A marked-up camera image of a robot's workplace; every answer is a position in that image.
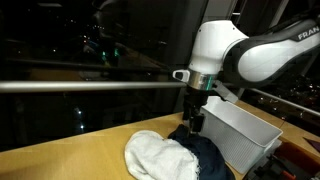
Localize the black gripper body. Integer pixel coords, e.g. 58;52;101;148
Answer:
183;87;209;133

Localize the dark navy cloth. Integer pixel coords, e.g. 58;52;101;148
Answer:
168;124;235;180

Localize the white towel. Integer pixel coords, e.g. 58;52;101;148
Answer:
124;130;200;180

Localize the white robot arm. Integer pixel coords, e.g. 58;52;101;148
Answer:
182;18;320;133

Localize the white plastic storage box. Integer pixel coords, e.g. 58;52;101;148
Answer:
200;96;283;174

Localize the silver window handrail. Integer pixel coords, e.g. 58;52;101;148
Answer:
0;81;320;118

